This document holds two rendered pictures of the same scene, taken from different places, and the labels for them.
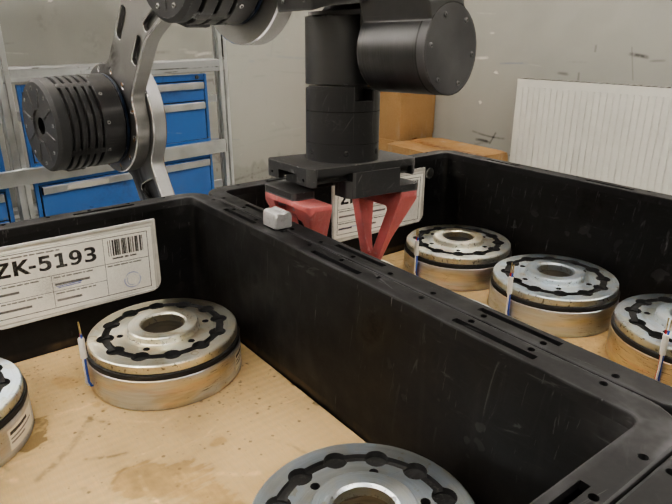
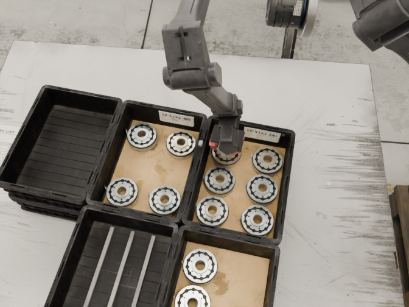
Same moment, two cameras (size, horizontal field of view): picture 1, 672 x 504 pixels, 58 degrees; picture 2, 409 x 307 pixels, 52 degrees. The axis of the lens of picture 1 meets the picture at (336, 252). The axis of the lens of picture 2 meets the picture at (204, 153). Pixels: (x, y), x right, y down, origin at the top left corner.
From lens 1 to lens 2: 1.15 m
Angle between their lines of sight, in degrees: 53
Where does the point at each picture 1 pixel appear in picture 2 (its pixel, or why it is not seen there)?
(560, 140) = not seen: outside the picture
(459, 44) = (230, 148)
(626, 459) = (167, 218)
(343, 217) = (247, 133)
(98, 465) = (156, 161)
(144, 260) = (190, 122)
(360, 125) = not seen: hidden behind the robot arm
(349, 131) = not seen: hidden behind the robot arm
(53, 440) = (155, 151)
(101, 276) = (181, 121)
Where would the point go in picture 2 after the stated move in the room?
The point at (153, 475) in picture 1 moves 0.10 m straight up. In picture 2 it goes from (160, 169) to (157, 155)
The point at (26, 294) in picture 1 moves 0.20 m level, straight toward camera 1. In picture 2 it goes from (166, 118) to (143, 165)
